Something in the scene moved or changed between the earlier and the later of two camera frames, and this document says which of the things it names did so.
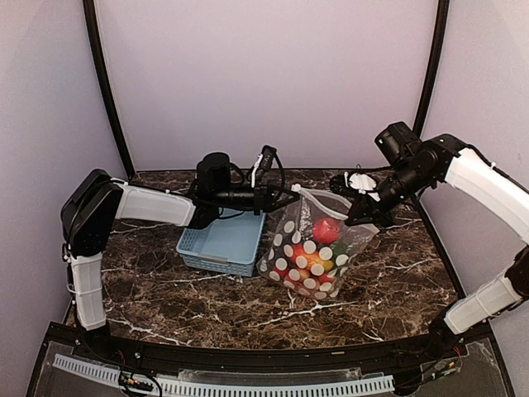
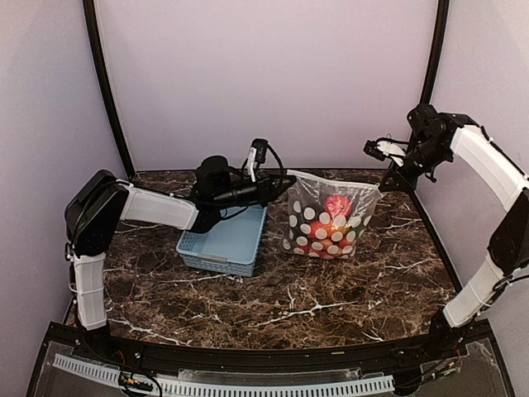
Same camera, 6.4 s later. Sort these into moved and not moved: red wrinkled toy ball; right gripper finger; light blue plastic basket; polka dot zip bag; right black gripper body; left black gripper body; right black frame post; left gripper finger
Moved: right gripper finger; polka dot zip bag; left black gripper body; right black gripper body; left gripper finger; red wrinkled toy ball
Not moved: light blue plastic basket; right black frame post
